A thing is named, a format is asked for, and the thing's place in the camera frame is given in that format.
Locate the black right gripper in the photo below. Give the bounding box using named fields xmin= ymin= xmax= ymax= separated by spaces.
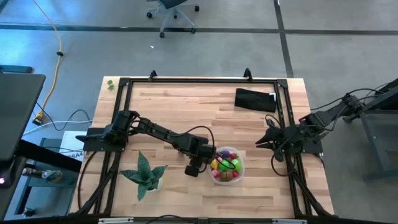
xmin=255 ymin=123 xmax=301 ymax=151

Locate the brown toy kiwi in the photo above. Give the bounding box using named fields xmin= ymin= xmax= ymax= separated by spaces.
xmin=219 ymin=170 xmax=234 ymax=183

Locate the clear plastic tupperware container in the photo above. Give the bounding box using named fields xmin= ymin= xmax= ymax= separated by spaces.
xmin=206 ymin=146 xmax=246 ymax=186

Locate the black folded cloth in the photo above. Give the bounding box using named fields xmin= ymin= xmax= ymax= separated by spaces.
xmin=234 ymin=88 xmax=278 ymax=113

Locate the white plant pot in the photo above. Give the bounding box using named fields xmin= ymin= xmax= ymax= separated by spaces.
xmin=145 ymin=176 xmax=164 ymax=194

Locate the green snake plant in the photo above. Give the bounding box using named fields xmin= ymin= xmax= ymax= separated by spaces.
xmin=119 ymin=151 xmax=169 ymax=202

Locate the dark metal side table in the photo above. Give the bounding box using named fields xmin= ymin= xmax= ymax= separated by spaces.
xmin=343 ymin=77 xmax=398 ymax=183

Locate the white labelled box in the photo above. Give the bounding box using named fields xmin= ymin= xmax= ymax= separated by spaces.
xmin=58 ymin=130 xmax=94 ymax=162

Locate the metal can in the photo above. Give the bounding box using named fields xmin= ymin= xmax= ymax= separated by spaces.
xmin=42 ymin=169 xmax=63 ymax=184

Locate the blue grey utility cart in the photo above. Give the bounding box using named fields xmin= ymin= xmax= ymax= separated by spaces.
xmin=14 ymin=136 xmax=81 ymax=218

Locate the small brown bottle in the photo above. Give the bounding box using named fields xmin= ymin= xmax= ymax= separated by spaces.
xmin=21 ymin=167 xmax=43 ymax=178

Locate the dark grey desk top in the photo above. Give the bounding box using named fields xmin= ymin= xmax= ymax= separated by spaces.
xmin=0 ymin=73 xmax=47 ymax=162

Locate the black device with light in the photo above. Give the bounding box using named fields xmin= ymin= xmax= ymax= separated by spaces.
xmin=0 ymin=157 xmax=28 ymax=189

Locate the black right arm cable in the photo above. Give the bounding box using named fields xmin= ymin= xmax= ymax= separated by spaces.
xmin=264 ymin=88 xmax=386 ymax=178

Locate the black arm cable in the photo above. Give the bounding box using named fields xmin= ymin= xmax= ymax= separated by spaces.
xmin=264 ymin=88 xmax=386 ymax=178
xmin=169 ymin=125 xmax=238 ymax=171

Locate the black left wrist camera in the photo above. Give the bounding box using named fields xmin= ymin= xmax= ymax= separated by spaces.
xmin=184 ymin=164 xmax=200 ymax=178

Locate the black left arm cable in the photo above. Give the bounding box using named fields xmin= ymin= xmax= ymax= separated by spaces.
xmin=169 ymin=125 xmax=238 ymax=171

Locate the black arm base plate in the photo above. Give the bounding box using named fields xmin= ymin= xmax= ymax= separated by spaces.
xmin=75 ymin=127 xmax=129 ymax=152
xmin=278 ymin=129 xmax=324 ymax=155

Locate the black aluminium table frame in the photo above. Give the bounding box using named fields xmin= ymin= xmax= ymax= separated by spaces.
xmin=70 ymin=67 xmax=336 ymax=218

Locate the silver metal bracket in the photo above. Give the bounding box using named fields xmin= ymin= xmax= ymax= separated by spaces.
xmin=98 ymin=217 xmax=134 ymax=224
xmin=272 ymin=218 xmax=308 ymax=224

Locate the black floor cable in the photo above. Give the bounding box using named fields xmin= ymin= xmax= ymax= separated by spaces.
xmin=33 ymin=101 xmax=93 ymax=131

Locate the white floor cable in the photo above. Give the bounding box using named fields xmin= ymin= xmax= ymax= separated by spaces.
xmin=23 ymin=119 xmax=94 ymax=137

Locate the yellow power cable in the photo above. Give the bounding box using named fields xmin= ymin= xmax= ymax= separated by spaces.
xmin=32 ymin=0 xmax=63 ymax=126

